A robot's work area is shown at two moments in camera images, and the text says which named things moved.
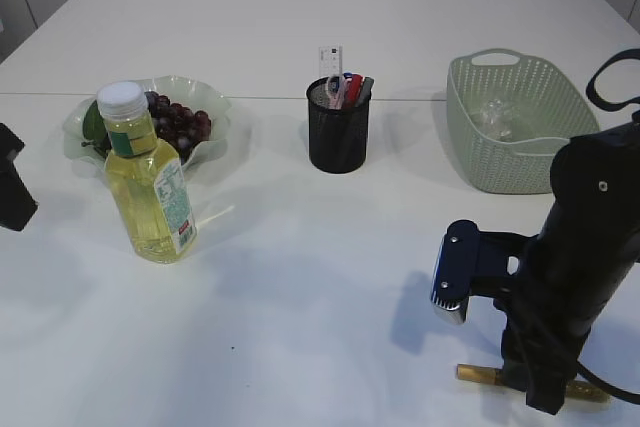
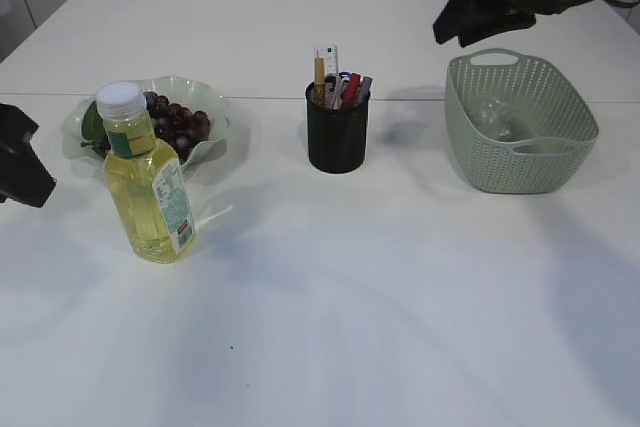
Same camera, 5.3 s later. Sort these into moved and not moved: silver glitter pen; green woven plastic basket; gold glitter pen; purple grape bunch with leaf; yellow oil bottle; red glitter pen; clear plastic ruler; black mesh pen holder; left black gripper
Moved: gold glitter pen; left black gripper; clear plastic ruler
Not moved: silver glitter pen; yellow oil bottle; purple grape bunch with leaf; green woven plastic basket; red glitter pen; black mesh pen holder
